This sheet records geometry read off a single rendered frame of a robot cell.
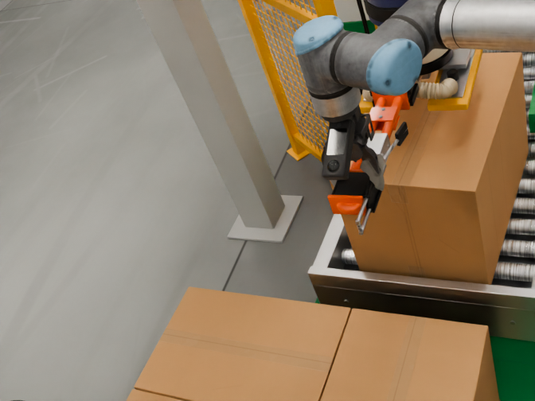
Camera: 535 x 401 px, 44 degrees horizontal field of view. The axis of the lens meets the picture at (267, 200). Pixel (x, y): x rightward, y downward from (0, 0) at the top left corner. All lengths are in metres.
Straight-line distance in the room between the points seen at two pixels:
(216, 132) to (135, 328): 0.96
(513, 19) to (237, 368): 1.33
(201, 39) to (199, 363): 1.23
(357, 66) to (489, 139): 0.81
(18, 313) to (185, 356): 1.58
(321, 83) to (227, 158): 1.74
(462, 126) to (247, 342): 0.90
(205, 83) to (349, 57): 1.59
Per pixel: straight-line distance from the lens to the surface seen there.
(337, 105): 1.19
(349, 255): 2.16
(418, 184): 1.73
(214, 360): 2.07
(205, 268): 3.13
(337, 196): 1.32
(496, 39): 1.09
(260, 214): 3.08
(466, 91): 1.75
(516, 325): 2.01
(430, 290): 1.95
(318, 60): 1.14
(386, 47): 1.07
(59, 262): 3.66
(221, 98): 2.70
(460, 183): 1.72
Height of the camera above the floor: 2.12
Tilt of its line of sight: 40 degrees down
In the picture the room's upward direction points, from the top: 23 degrees counter-clockwise
